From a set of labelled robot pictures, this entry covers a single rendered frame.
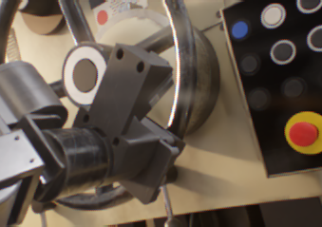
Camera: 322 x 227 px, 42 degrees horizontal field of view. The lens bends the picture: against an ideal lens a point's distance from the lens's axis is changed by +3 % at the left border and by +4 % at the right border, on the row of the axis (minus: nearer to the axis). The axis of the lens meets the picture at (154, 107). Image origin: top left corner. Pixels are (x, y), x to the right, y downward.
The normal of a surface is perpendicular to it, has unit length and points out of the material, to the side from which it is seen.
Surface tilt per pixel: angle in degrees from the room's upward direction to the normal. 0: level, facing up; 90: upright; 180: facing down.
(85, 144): 75
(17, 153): 61
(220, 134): 90
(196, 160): 90
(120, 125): 90
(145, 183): 90
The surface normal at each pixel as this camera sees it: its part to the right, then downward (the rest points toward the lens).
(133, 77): -0.56, 0.03
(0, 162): 0.37, -0.68
